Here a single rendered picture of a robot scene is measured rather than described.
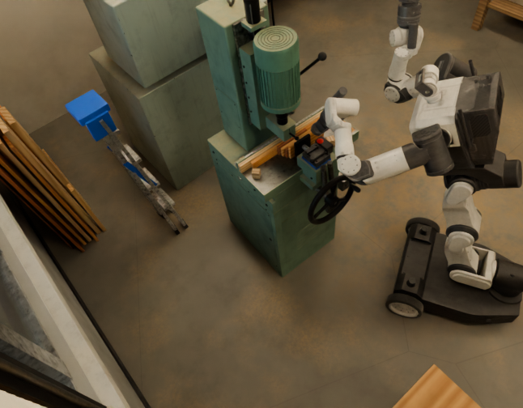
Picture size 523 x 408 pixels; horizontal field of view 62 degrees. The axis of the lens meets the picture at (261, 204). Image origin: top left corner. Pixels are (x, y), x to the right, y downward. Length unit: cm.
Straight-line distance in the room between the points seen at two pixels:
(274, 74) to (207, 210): 156
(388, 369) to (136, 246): 176
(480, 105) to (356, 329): 147
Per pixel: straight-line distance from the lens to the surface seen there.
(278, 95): 182
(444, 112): 169
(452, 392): 207
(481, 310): 264
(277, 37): 176
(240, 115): 211
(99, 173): 362
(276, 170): 206
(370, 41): 439
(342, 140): 167
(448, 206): 208
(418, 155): 158
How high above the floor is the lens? 248
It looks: 54 degrees down
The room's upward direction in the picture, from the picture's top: 10 degrees counter-clockwise
